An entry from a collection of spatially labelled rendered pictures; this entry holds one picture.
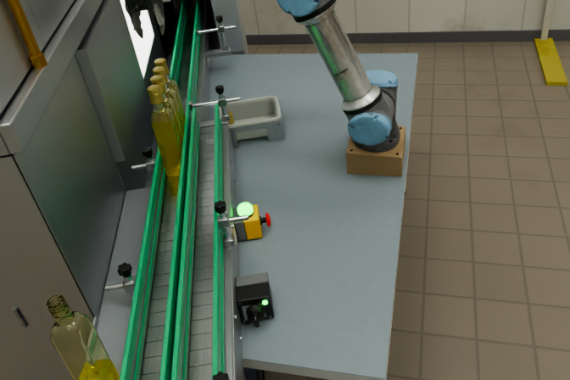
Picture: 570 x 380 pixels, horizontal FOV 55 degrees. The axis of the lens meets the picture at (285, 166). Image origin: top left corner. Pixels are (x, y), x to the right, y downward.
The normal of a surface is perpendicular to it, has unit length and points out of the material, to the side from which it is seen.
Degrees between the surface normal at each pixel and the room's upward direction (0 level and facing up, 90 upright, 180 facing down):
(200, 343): 0
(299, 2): 84
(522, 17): 90
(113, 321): 0
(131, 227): 0
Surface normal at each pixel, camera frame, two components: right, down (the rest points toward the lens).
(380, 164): -0.23, 0.59
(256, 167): -0.11, -0.80
